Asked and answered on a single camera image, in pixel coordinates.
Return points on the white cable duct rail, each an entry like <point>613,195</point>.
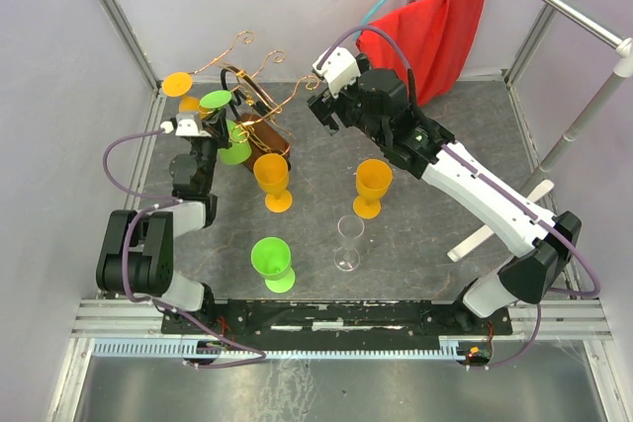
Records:
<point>199,349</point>

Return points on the green plastic goblet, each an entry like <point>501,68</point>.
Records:
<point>272,259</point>
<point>212,107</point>

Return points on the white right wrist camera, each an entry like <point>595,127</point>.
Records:
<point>339,71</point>

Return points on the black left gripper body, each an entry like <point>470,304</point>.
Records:
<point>221,139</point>

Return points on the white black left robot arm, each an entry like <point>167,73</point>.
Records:
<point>137,254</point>

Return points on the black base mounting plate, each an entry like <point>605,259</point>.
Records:
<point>348,324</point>

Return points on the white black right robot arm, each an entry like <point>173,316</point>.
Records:
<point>379,103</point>

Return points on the gold wire wine glass rack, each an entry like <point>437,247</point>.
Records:
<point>264,107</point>

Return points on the red cloth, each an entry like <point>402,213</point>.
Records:
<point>436,37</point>

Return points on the orange plastic goblet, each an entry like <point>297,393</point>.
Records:
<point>271,172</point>
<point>373,179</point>
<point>177,85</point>

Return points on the clear wine glass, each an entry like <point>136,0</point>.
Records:
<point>350,229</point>

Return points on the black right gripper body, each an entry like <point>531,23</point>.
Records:
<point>347,105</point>

